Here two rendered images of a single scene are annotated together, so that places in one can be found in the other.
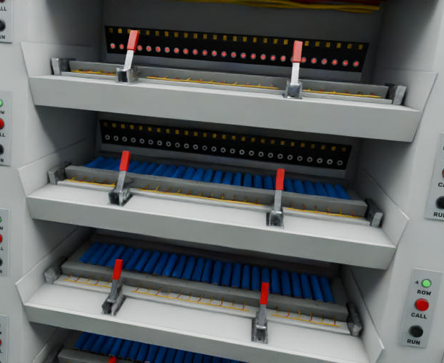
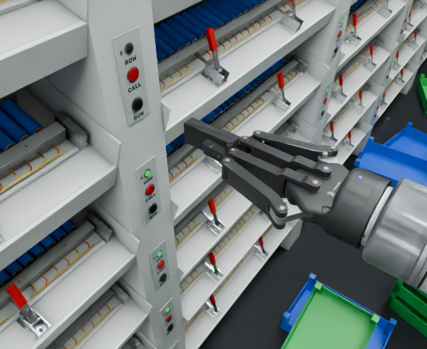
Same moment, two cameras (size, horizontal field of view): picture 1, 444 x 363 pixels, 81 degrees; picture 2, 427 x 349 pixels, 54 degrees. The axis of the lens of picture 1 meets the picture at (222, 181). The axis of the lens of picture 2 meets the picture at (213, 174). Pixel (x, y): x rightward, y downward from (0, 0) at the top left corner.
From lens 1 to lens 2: 0.27 m
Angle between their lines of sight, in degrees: 63
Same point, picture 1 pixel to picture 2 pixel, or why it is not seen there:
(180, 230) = not seen: outside the picture
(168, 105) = not seen: outside the picture
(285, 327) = (52, 293)
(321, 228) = (40, 200)
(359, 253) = (89, 194)
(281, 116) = not seen: outside the picture
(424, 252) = (137, 152)
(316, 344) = (88, 279)
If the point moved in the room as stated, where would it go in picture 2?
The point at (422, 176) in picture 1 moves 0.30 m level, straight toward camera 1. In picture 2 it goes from (113, 91) to (201, 300)
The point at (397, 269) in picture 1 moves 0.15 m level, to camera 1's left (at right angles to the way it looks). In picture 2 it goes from (125, 181) to (43, 255)
